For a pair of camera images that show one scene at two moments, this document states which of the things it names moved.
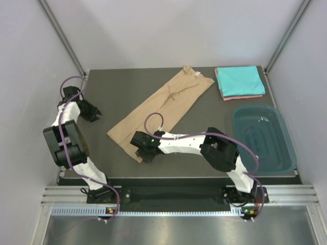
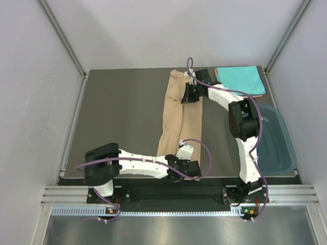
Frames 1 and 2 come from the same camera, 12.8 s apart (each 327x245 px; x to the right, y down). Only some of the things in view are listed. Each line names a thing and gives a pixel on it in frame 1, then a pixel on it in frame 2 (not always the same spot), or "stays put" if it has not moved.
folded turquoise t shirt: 240,80 stays put
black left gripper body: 89,111 to 181,160
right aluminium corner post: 303,7 stays put
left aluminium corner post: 55,24 stays put
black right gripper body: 147,156 to 193,93
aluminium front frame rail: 281,194 stays put
